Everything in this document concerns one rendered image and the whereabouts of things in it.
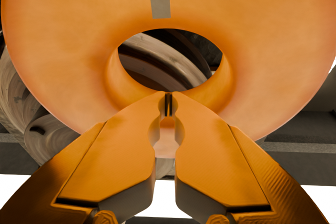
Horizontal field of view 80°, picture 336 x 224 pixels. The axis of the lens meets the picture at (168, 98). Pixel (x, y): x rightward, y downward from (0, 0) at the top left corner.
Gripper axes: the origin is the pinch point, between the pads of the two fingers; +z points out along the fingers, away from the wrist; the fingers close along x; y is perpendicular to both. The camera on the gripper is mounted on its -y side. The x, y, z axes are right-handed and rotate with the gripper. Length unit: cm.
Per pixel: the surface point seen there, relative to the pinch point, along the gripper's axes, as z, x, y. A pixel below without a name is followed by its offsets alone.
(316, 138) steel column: 395, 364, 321
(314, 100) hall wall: 772, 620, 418
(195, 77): 21.5, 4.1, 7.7
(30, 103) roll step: 19.0, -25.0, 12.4
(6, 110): 24.3, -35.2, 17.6
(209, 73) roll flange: 28.8, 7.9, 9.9
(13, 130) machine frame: 47, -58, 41
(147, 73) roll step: 19.3, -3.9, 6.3
